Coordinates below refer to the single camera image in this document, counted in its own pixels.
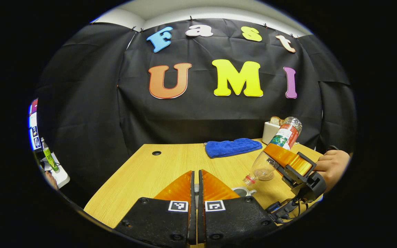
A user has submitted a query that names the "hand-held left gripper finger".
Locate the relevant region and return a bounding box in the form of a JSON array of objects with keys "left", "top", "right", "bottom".
[
  {"left": 114, "top": 170, "right": 197, "bottom": 247},
  {"left": 198, "top": 169, "right": 278, "bottom": 246}
]

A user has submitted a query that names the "clear plastic water bottle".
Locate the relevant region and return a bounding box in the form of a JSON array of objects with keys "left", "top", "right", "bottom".
[{"left": 243, "top": 116, "right": 303, "bottom": 186}]

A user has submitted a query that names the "round brown coaster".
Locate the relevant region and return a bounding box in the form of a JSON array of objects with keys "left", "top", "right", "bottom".
[{"left": 257, "top": 170, "right": 274, "bottom": 182}]

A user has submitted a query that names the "white teacup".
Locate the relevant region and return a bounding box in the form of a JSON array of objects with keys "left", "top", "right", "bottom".
[{"left": 232, "top": 187, "right": 257, "bottom": 197}]

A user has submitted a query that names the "green labelled bottle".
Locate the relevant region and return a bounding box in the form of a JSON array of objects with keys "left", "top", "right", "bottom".
[{"left": 41, "top": 138, "right": 60, "bottom": 173}]

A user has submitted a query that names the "white toaster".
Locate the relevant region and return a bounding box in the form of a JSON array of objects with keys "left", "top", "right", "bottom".
[{"left": 262, "top": 121, "right": 283, "bottom": 145}]

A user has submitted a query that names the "blue towel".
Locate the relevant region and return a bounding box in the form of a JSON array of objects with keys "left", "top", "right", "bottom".
[{"left": 205, "top": 138, "right": 263, "bottom": 159}]

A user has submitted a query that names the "white side table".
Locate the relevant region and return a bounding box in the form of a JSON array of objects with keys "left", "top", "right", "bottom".
[{"left": 42, "top": 153, "right": 71, "bottom": 188}]

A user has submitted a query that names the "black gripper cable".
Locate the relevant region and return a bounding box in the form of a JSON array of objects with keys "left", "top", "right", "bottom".
[{"left": 267, "top": 197, "right": 305, "bottom": 224}]

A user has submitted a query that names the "wall poster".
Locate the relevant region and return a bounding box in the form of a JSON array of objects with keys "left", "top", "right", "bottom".
[{"left": 29, "top": 99, "right": 42, "bottom": 151}]

